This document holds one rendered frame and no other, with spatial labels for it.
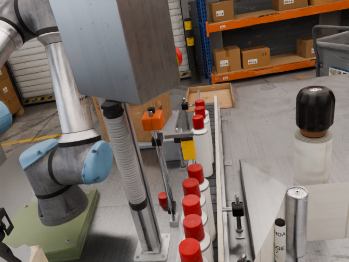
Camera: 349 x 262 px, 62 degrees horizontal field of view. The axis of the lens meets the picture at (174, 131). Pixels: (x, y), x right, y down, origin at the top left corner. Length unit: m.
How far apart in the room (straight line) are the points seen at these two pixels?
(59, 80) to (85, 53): 0.34
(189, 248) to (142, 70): 0.27
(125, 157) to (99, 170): 0.32
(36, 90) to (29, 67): 0.41
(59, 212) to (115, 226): 0.17
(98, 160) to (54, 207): 0.22
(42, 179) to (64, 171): 0.08
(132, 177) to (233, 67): 4.08
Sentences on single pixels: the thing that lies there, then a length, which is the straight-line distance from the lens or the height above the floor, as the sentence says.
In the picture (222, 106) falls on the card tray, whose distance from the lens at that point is 1.56.
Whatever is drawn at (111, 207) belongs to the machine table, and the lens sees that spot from 1.00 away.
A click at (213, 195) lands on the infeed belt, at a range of 0.87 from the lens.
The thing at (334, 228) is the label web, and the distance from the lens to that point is 0.70.
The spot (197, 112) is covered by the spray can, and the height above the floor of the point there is 1.08.
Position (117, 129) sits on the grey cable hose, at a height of 1.24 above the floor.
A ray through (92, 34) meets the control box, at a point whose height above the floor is 1.39.
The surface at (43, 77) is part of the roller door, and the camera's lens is 5.47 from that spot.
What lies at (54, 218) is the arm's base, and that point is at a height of 0.89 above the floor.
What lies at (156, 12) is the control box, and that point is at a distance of 0.44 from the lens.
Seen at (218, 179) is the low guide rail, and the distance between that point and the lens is 0.86.
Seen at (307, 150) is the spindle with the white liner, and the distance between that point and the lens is 0.75.
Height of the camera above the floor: 1.43
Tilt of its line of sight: 26 degrees down
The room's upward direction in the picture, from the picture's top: 10 degrees counter-clockwise
